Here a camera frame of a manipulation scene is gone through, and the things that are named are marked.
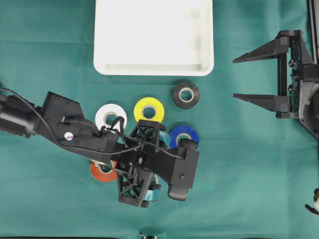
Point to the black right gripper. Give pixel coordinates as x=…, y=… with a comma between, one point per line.
x=298, y=79

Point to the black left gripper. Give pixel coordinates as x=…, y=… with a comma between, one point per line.
x=133, y=186

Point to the orange tape roll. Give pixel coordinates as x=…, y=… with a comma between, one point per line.
x=103, y=172

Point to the teal green tape roll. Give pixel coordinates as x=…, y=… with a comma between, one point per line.
x=156, y=183

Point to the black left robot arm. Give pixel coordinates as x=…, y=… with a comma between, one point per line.
x=109, y=149

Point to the white tape roll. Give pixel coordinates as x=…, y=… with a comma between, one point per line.
x=106, y=110

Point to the yellow tape roll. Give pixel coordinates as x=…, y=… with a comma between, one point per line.
x=149, y=108

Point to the blue tape roll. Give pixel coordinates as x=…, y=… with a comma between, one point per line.
x=182, y=132

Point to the black tape roll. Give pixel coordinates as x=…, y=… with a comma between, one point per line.
x=186, y=95

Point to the white plastic tray case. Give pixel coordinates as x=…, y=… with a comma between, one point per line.
x=154, y=37

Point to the metal clamp bottom edge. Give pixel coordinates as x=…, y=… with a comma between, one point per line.
x=146, y=236

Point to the green table cloth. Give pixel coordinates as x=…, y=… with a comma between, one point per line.
x=255, y=172

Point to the white black object table edge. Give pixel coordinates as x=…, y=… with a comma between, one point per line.
x=315, y=209

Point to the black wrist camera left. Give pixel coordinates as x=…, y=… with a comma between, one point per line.
x=177, y=167

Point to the black aluminium frame rail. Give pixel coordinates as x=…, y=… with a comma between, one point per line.
x=314, y=17

